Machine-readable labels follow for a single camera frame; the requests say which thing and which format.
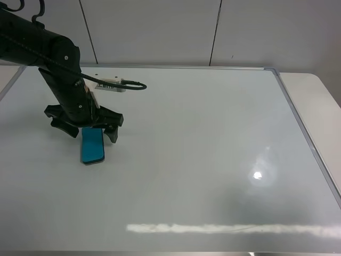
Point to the white whiteboard with aluminium frame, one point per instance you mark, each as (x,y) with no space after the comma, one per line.
(207,159)

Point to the blue whiteboard eraser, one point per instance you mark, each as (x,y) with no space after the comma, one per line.
(92,149)

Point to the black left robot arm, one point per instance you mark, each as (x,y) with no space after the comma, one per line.
(58,60)

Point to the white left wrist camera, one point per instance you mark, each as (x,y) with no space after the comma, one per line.
(110,84)

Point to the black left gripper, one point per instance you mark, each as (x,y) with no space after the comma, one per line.
(78,108)

